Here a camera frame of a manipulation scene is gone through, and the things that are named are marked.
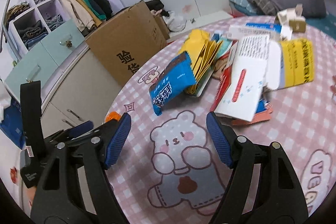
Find blue orange packet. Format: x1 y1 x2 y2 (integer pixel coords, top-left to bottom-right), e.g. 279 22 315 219
231 99 273 126

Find white red paper box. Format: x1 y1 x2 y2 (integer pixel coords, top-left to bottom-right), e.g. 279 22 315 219
210 35 269 122

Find blue snack packet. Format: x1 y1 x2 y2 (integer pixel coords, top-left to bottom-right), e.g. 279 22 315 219
149 51 197 116

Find yellow envelope packet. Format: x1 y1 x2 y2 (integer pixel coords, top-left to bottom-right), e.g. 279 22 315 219
178 29 223 96

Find yellow white paper box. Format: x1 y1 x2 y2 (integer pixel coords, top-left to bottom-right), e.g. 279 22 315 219
265 38 314 90

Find blue white medicine box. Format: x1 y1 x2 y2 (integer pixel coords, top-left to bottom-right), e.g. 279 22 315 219
227 23 293 41

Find teal drawer front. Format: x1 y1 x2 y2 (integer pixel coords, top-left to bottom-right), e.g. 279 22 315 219
5 19 84 98

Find tall brown cardboard box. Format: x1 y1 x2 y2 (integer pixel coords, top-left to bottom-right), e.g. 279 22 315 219
85 1 167 86

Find red white low platform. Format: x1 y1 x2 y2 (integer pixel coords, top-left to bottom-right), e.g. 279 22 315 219
167 10 233 43

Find hanging clothes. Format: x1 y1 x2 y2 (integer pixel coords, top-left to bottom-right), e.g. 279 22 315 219
58 0 112 32

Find purple open shelf unit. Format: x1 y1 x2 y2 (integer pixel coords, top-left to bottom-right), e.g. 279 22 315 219
8 0 84 63

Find small brown white carton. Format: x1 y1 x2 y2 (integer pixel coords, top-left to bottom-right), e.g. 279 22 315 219
276 3 306 33

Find cream cabinet with handles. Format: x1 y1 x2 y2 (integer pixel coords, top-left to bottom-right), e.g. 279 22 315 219
41 50 121 137

